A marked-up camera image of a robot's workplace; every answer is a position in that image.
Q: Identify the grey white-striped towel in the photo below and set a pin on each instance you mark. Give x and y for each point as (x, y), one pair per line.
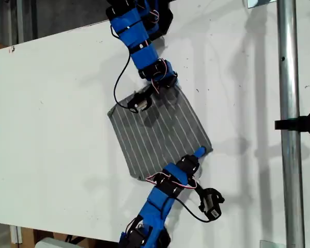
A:
(155, 134)

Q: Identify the white table leg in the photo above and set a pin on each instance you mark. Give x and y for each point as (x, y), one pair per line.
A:
(15, 235)

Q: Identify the short black camera stalk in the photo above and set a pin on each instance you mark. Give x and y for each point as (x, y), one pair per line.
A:
(199, 188)
(148, 91)

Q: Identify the black camera box white label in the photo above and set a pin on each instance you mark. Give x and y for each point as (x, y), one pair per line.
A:
(142, 103)
(210, 204)

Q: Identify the black post clamp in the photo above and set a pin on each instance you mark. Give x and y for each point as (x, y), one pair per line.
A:
(299, 124)

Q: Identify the metal corner bracket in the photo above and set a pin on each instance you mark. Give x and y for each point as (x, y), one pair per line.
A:
(253, 3)

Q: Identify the steel post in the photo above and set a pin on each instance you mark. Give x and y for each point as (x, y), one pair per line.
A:
(289, 77)

